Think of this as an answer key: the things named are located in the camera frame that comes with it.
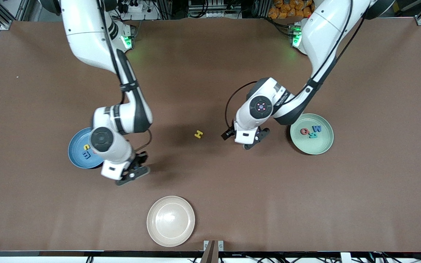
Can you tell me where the blue plate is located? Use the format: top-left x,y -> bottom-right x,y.
68,127 -> 105,169

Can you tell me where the light green plate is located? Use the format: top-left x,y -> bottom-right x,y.
290,113 -> 334,155

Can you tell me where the beige plate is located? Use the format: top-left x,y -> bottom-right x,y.
147,196 -> 196,247

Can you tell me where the grey equipment rack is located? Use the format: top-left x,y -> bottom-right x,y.
188,0 -> 242,19

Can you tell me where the orange snack bags pile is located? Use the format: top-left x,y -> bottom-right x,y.
268,0 -> 315,19

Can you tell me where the white power strip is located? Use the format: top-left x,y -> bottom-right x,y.
117,0 -> 160,21

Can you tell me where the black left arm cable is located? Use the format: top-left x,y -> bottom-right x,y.
225,81 -> 258,131

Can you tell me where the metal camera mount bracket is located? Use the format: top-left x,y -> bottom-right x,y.
200,240 -> 224,263

